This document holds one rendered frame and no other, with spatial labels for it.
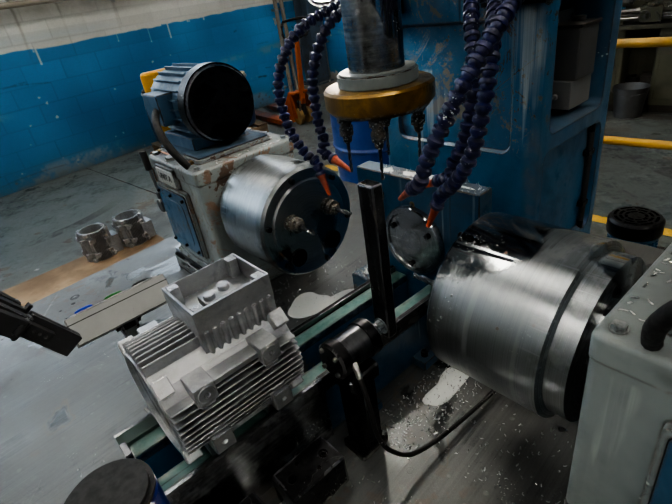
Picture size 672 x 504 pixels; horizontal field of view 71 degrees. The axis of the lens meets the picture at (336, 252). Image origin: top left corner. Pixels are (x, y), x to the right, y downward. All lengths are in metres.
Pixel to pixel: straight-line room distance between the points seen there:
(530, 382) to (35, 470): 0.87
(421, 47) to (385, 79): 0.25
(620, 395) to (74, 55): 6.24
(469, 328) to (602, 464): 0.20
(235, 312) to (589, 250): 0.46
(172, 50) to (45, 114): 1.76
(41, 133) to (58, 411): 5.30
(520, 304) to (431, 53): 0.54
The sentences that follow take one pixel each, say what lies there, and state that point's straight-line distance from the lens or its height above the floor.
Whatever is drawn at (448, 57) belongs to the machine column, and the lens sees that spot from 0.95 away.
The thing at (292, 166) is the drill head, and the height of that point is 1.16.
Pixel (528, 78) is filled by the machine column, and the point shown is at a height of 1.31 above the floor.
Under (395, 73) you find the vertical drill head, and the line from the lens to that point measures 0.75.
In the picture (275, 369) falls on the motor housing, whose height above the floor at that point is 1.03.
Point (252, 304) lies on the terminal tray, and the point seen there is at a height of 1.11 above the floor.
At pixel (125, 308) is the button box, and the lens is 0.88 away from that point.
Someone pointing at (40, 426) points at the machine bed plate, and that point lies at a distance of 1.17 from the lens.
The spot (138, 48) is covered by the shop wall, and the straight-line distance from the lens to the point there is 6.70.
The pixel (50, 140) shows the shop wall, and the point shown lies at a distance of 6.34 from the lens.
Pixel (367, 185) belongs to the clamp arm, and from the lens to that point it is 0.62.
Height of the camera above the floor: 1.48
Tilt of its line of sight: 30 degrees down
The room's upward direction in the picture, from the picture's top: 10 degrees counter-clockwise
